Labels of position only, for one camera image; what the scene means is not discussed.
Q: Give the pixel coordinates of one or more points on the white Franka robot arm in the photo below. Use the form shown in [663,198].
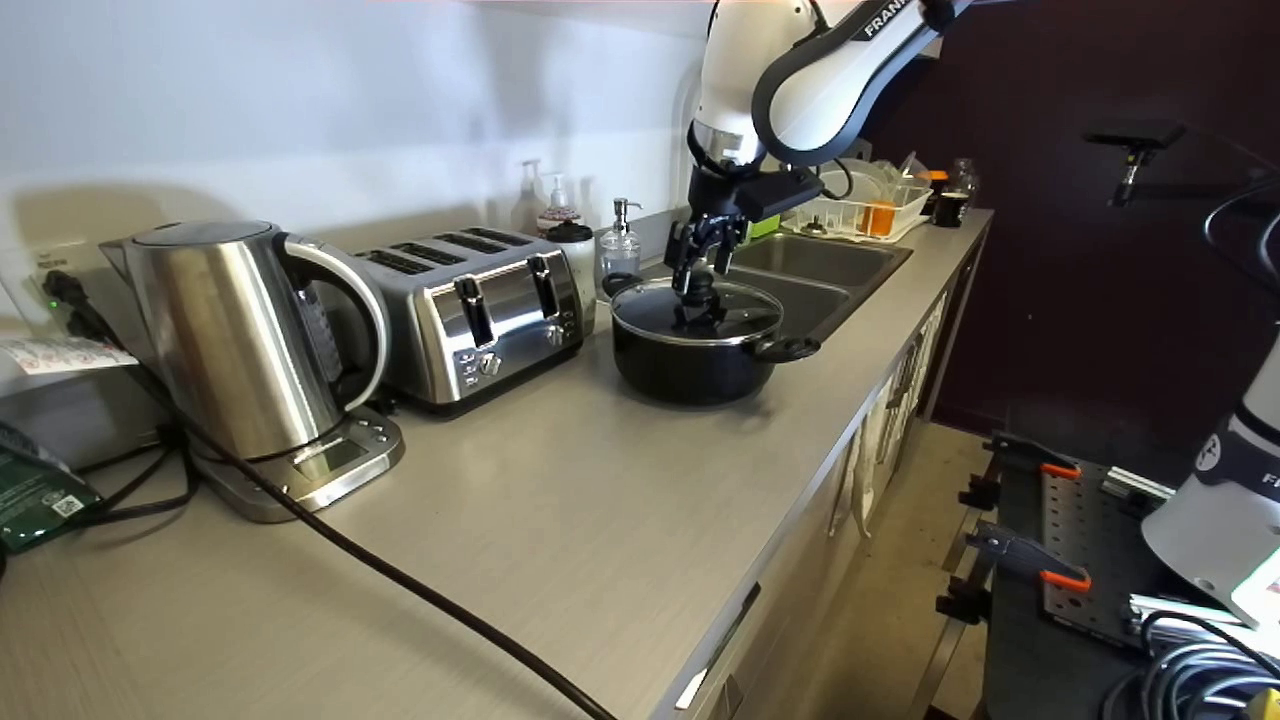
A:
[826,81]

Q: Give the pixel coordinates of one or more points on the black mug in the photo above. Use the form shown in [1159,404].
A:
[949,209]

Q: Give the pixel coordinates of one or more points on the aluminium rail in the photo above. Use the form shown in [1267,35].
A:
[1142,483]

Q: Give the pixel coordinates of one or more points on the white dish rack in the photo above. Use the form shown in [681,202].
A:
[899,213]

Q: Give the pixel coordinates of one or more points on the green sponge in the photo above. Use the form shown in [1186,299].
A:
[765,226]

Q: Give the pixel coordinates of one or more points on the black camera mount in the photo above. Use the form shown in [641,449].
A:
[1134,141]

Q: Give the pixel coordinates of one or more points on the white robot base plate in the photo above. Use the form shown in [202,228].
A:
[1262,584]

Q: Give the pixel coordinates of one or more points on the white wrapped box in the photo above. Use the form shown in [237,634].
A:
[62,384]

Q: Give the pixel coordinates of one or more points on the black robot table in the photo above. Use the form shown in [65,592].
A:
[1043,675]

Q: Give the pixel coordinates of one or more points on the orange cup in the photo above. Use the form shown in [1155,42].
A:
[881,216]

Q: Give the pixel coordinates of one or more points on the green packet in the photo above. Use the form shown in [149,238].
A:
[40,500]

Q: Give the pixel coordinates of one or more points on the stainless steel double sink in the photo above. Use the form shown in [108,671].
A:
[834,266]

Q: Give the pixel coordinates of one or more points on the clear pump soap dispenser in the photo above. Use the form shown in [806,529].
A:
[616,246]

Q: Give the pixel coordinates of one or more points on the stainless steel electric kettle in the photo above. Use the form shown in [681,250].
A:
[227,333]

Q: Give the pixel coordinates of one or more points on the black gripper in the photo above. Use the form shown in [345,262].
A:
[705,238]

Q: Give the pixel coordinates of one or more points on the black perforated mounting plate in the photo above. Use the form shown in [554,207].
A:
[1084,547]

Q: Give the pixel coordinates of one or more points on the steel kettle base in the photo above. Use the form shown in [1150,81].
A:
[343,460]

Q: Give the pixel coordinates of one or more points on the black cooking pot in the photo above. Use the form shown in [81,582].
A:
[681,379]

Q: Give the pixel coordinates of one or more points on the clear glass bottle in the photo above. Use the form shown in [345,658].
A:
[531,202]

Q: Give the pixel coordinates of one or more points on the clear drinking glass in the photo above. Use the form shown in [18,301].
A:
[963,176]

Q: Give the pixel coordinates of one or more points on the glass pot lid black knob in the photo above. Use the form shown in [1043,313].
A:
[749,318]

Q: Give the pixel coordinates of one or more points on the white canister black lid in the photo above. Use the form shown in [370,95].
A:
[575,262]

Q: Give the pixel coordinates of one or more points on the stainless steel four-slot toaster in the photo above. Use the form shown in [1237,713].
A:
[482,322]

